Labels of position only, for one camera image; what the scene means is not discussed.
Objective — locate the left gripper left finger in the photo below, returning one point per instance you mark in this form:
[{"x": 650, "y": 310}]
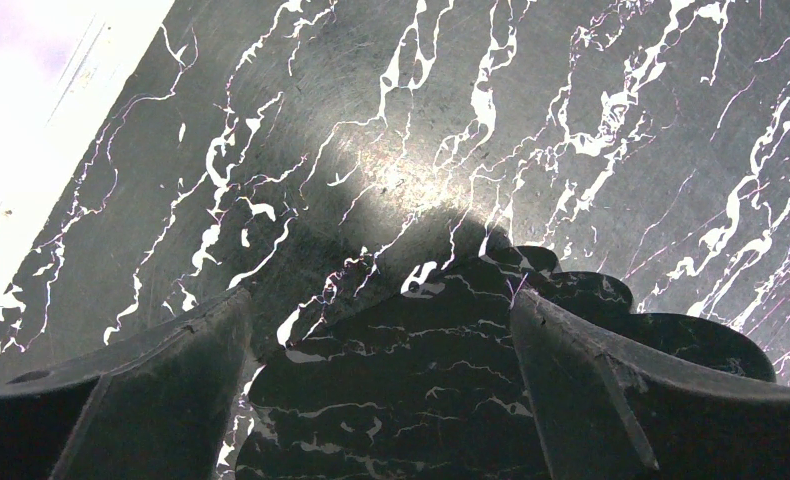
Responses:
[{"x": 152, "y": 406}]

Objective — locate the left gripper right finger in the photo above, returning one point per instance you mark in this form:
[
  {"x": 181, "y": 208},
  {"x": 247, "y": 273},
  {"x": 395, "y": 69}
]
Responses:
[{"x": 608, "y": 407}]

